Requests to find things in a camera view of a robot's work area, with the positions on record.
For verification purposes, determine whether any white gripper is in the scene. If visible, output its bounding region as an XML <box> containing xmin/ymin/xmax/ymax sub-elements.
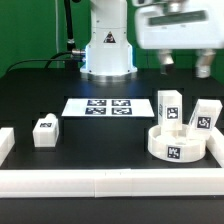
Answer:
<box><xmin>135</xmin><ymin>1</ymin><xmax>224</xmax><ymax>78</ymax></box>

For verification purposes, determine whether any white round stool seat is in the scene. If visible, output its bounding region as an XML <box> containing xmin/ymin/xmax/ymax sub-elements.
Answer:
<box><xmin>148</xmin><ymin>125</ymin><xmax>206</xmax><ymax>163</ymax></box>

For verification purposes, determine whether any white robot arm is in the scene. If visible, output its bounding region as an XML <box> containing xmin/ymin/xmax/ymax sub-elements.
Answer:
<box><xmin>81</xmin><ymin>0</ymin><xmax>224</xmax><ymax>80</ymax></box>

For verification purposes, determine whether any white right fence bar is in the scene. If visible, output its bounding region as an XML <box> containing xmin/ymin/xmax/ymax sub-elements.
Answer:
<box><xmin>206</xmin><ymin>127</ymin><xmax>224</xmax><ymax>169</ymax></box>

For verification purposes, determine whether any white fence bar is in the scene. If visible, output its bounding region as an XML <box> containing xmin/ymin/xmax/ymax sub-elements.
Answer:
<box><xmin>206</xmin><ymin>127</ymin><xmax>224</xmax><ymax>169</ymax></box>
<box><xmin>0</xmin><ymin>127</ymin><xmax>15</xmax><ymax>166</ymax></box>
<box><xmin>0</xmin><ymin>168</ymin><xmax>224</xmax><ymax>198</ymax></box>

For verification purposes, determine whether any black vertical pole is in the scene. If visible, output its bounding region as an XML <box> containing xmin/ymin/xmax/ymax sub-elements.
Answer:
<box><xmin>63</xmin><ymin>0</ymin><xmax>78</xmax><ymax>69</ymax></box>

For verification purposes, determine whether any white tag sheet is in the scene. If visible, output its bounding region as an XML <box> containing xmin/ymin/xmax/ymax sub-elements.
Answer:
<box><xmin>62</xmin><ymin>98</ymin><xmax>154</xmax><ymax>117</ymax></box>

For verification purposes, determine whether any white front fence bar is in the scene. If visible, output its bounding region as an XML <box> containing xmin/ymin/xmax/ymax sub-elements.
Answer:
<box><xmin>0</xmin><ymin>168</ymin><xmax>224</xmax><ymax>198</ymax></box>

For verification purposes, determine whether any white left fence bar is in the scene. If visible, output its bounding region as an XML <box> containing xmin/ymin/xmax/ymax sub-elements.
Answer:
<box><xmin>0</xmin><ymin>127</ymin><xmax>15</xmax><ymax>166</ymax></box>

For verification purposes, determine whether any black cable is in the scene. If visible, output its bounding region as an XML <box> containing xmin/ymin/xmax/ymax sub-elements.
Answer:
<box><xmin>4</xmin><ymin>48</ymin><xmax>87</xmax><ymax>76</ymax></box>

